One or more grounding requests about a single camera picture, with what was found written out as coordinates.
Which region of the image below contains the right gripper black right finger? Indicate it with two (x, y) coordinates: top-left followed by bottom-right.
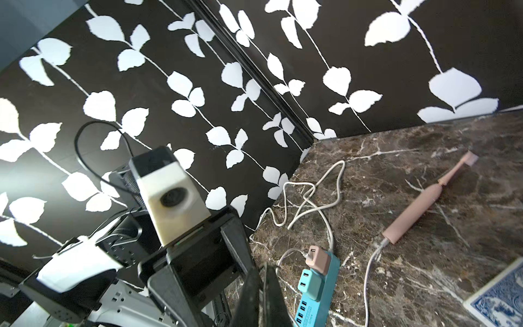
(263, 264), (292, 327)

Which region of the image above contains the pink electric toothbrush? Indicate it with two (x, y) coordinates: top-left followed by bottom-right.
(382, 151), (478, 244)

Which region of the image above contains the pink wall charger cube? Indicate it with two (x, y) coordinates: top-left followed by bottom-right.
(306, 245), (331, 276)

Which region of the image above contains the teal wall charger cube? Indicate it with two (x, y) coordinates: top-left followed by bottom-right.
(298, 269), (323, 302)

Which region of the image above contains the white thin cable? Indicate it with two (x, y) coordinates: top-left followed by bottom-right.
(275, 238), (389, 327)

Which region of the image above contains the blue playing card box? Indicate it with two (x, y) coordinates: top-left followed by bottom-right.
(463, 257), (522, 326)

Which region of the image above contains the white power strip cord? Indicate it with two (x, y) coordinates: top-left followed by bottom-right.
(255, 160), (347, 252)

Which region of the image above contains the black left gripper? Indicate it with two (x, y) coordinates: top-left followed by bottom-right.
(138, 206), (256, 326)

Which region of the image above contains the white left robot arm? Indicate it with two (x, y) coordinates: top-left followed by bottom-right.
(20, 159), (259, 326)

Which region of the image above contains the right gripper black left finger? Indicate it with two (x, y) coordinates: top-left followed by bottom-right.
(230, 267), (262, 327)

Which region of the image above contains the teal power strip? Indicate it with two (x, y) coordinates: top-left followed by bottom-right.
(294, 245), (340, 326)

